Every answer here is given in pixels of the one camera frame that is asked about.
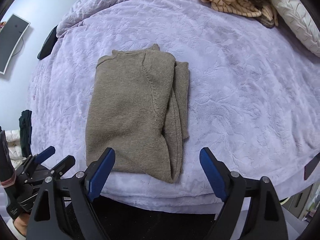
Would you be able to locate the brown knit sweater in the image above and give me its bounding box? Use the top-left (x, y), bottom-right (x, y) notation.
top-left (86, 44), bottom-right (189, 183)

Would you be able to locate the person's left hand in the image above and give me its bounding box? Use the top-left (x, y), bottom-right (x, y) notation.
top-left (14, 213), bottom-right (30, 237)

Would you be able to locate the white fluffy cloth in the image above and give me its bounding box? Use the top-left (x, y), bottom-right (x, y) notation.
top-left (5, 129), bottom-right (26, 169)

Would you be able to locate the dark green hanging cloth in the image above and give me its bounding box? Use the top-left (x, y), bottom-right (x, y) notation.
top-left (19, 109), bottom-right (32, 158)

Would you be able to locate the black phone on bed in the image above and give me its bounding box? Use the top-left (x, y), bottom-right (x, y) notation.
top-left (37, 25), bottom-right (57, 60)

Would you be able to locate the lavender embossed bed blanket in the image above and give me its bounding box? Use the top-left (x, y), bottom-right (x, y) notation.
top-left (28, 0), bottom-right (319, 213)

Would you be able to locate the cream pleated round pillow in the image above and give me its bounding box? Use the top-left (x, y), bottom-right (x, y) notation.
top-left (271, 0), bottom-right (319, 56)

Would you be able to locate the wall mounted monitor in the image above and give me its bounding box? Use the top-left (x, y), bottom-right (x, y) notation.
top-left (0, 14), bottom-right (30, 74)

